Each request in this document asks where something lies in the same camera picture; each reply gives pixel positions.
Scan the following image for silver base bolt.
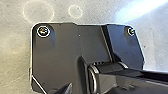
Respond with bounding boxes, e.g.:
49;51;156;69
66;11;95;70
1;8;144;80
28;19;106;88
37;24;53;38
126;27;136;37

